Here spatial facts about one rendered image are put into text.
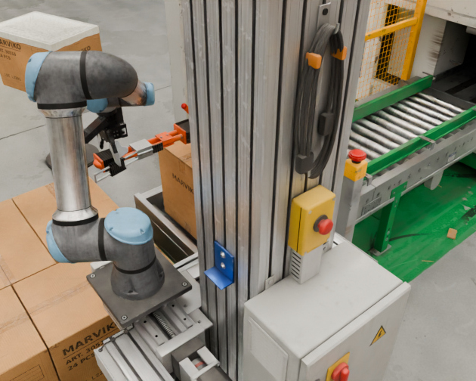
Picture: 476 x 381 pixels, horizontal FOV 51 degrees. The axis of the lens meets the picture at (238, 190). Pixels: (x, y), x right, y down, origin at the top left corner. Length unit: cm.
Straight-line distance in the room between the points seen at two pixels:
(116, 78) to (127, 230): 37
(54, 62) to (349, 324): 89
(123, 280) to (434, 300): 197
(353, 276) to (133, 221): 57
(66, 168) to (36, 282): 105
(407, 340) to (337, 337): 166
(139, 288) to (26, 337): 79
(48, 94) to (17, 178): 273
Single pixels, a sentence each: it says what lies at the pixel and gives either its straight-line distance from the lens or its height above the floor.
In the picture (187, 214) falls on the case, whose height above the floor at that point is 67.
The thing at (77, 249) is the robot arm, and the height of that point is 122.
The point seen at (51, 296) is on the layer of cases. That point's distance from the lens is 219.
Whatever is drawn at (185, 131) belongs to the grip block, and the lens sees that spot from 201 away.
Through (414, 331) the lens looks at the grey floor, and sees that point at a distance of 279.
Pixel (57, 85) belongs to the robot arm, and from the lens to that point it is 125.
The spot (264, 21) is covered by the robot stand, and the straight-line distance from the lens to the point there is 81.
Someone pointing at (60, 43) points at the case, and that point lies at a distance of 333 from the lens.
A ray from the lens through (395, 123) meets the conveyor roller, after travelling 339.
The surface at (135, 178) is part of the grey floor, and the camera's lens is 369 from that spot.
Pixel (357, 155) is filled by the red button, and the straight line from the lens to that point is 201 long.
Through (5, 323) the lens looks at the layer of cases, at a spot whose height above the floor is 54.
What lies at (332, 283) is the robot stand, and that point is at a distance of 119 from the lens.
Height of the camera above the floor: 209
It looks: 37 degrees down
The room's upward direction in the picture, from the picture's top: straight up
